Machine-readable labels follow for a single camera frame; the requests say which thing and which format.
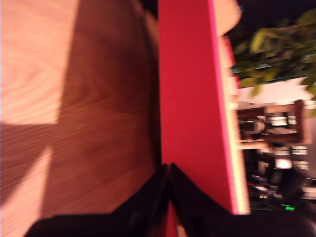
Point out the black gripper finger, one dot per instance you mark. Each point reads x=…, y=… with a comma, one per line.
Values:
x=197, y=212
x=138, y=212

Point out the green leafy houseplant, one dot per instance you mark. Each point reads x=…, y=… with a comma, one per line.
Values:
x=271, y=49

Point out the brown wooden shelf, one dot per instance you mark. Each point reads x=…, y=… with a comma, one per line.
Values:
x=298, y=118

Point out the red Nike shoebox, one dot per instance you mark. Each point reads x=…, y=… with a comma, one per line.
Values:
x=192, y=98

